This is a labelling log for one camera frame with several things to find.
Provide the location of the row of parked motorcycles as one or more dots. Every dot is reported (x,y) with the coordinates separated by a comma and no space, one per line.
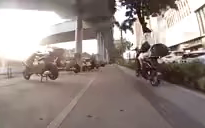
(81,63)

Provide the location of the grey asphalt road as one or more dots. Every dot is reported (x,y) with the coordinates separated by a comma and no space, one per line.
(116,100)

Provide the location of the concrete elevated overpass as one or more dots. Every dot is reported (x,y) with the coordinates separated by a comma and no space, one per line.
(86,26)

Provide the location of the person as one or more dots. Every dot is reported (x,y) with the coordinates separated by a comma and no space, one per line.
(144,55)

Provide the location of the motorcycle with black box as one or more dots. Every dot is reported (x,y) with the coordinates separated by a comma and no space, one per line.
(153,65)

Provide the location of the parked motorcycle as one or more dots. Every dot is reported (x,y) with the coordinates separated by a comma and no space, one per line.
(40,66)

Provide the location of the tree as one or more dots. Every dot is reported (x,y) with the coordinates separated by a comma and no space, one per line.
(143,13)

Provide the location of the row of parked cars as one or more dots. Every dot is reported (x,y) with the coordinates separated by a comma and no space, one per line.
(186,56)

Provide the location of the green hedge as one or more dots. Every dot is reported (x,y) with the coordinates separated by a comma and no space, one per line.
(190,75)

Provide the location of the pale multistorey building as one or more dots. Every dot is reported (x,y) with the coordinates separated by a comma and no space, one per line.
(186,23)

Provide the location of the metal railing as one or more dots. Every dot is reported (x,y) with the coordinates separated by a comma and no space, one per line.
(1,71)

